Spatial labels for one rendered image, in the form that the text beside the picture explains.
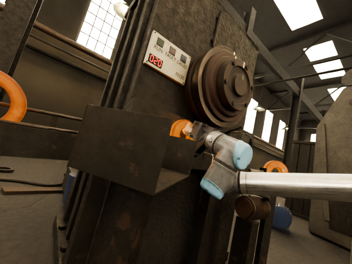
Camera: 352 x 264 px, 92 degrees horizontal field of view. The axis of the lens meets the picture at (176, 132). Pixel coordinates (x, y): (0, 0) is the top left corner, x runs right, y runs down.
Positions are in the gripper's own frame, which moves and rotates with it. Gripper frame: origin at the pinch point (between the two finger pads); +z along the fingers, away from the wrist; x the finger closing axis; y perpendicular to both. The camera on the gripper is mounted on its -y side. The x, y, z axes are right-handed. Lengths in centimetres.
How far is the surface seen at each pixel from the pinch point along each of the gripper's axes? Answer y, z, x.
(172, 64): 30.6, 18.0, 11.1
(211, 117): 12.4, -0.9, -12.8
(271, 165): 0, -18, -63
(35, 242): -91, 31, 43
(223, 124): 11.6, -1.1, -23.9
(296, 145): 51, 111, -433
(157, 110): 4.6, 7.0, 14.7
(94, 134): -4, -32, 46
